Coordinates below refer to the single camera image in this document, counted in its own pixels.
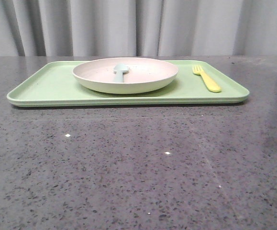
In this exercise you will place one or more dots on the cream round plate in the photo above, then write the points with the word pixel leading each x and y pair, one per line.
pixel 144 75

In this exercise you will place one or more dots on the pale blue plastic spoon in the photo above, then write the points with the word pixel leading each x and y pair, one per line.
pixel 120 70

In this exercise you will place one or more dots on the yellow plastic fork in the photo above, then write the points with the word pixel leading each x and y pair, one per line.
pixel 210 84

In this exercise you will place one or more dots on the light green rectangular tray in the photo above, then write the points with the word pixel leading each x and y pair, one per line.
pixel 55 86

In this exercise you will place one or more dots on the white pleated curtain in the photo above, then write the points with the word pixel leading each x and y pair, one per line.
pixel 109 28

